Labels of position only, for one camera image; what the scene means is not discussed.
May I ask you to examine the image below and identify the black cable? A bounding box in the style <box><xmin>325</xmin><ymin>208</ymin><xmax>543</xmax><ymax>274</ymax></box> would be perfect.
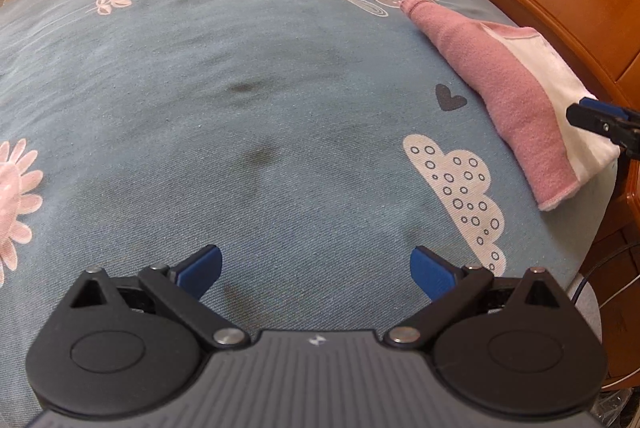
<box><xmin>570</xmin><ymin>242</ymin><xmax>640</xmax><ymax>306</ymax></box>

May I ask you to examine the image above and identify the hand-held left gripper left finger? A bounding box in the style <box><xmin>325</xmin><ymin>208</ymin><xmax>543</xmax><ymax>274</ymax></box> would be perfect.
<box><xmin>70</xmin><ymin>244</ymin><xmax>251</xmax><ymax>351</ymax></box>

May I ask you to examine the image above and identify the blue floral bed sheet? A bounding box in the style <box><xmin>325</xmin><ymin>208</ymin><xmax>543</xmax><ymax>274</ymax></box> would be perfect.
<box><xmin>0</xmin><ymin>0</ymin><xmax>618</xmax><ymax>428</ymax></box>

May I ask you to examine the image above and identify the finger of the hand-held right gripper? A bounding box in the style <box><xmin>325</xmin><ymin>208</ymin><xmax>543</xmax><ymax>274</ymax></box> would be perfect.
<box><xmin>566</xmin><ymin>96</ymin><xmax>640</xmax><ymax>159</ymax></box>

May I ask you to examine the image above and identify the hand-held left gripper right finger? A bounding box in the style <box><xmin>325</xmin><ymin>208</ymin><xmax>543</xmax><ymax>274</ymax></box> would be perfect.
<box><xmin>384</xmin><ymin>245</ymin><xmax>566</xmax><ymax>351</ymax></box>

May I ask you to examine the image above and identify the pink and white knit sweater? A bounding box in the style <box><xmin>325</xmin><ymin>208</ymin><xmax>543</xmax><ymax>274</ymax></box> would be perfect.
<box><xmin>400</xmin><ymin>0</ymin><xmax>622</xmax><ymax>212</ymax></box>

